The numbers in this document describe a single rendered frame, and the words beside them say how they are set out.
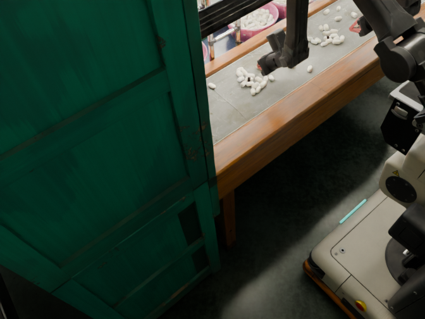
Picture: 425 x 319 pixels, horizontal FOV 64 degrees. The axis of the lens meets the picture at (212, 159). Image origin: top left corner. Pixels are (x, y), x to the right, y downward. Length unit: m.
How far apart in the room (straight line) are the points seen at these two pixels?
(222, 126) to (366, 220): 0.79
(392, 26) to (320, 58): 0.81
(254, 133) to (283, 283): 0.84
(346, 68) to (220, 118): 0.57
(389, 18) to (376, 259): 1.06
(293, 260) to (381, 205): 0.50
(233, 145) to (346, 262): 0.71
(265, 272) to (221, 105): 0.88
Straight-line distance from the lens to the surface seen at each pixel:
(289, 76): 1.50
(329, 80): 1.48
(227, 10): 1.24
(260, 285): 1.79
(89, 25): 0.59
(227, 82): 1.47
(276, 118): 1.30
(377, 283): 1.60
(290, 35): 1.14
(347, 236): 1.63
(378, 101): 2.59
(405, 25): 0.84
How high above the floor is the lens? 1.72
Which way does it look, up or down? 54 degrees down
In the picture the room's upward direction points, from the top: 7 degrees counter-clockwise
